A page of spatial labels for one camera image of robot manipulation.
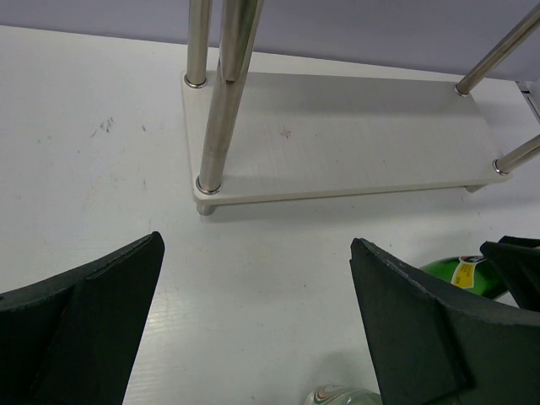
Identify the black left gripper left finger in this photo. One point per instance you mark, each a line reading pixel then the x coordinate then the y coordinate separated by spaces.
pixel 73 338

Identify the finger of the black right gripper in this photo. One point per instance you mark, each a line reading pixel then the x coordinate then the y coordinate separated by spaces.
pixel 516 261

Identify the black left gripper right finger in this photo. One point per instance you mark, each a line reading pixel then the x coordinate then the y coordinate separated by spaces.
pixel 433 343

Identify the green glass bottle red label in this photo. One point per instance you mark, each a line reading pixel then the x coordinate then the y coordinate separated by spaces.
pixel 474 274

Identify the white two-tier shelf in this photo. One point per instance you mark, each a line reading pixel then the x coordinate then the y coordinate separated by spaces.
pixel 266 137

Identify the clear bottle green cap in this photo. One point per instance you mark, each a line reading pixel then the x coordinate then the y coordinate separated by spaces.
pixel 342 395

